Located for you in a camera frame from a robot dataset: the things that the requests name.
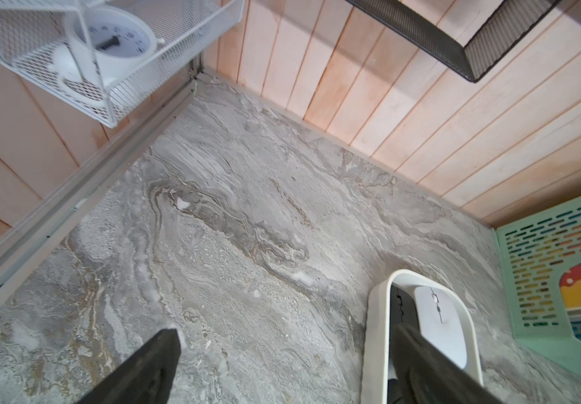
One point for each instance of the black mouse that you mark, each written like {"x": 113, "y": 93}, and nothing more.
{"x": 402, "y": 310}

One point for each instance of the white cup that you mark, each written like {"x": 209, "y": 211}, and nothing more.
{"x": 107, "y": 48}

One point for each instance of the white wire shelf rack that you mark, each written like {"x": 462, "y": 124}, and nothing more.
{"x": 31, "y": 30}

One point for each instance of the white mouse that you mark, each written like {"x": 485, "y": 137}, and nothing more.
{"x": 439, "y": 323}

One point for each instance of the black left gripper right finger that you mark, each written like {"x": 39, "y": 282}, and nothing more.
{"x": 424, "y": 375}

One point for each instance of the white storage box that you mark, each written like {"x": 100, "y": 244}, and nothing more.
{"x": 376, "y": 352}

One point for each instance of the green plastic file organizer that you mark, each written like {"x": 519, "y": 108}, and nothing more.
{"x": 535, "y": 252}

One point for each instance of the black wire basket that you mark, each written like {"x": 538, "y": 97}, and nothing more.
{"x": 470, "y": 46}

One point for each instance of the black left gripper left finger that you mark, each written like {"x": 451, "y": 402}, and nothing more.
{"x": 146, "y": 377}

